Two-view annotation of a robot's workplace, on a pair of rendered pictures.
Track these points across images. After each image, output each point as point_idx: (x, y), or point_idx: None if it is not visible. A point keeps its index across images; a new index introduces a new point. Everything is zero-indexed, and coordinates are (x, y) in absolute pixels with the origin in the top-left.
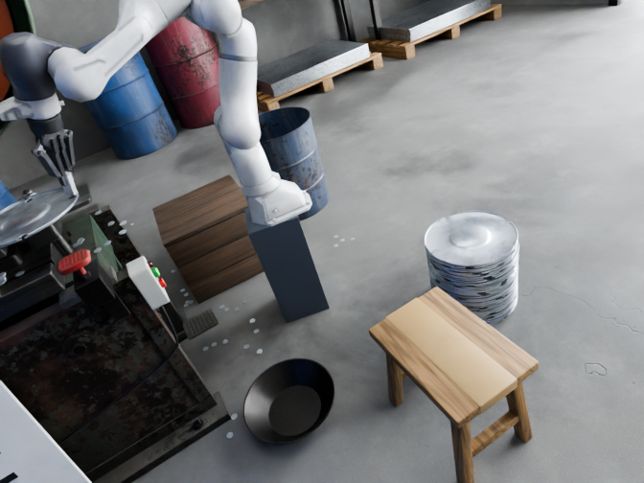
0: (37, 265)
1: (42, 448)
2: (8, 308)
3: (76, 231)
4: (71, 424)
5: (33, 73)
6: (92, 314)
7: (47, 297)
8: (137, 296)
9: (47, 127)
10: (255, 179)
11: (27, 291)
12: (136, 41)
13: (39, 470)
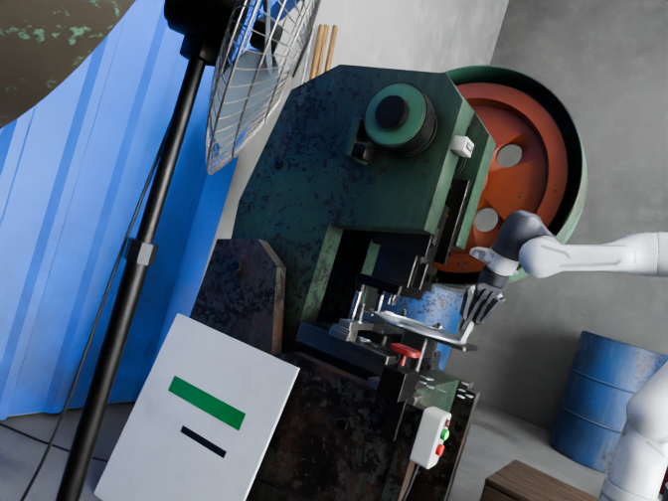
0: (388, 351)
1: (250, 459)
2: (346, 352)
3: (435, 376)
4: (277, 477)
5: (515, 237)
6: (374, 410)
7: (368, 370)
8: (413, 434)
9: (489, 277)
10: (625, 480)
11: (364, 353)
12: (609, 261)
13: (233, 471)
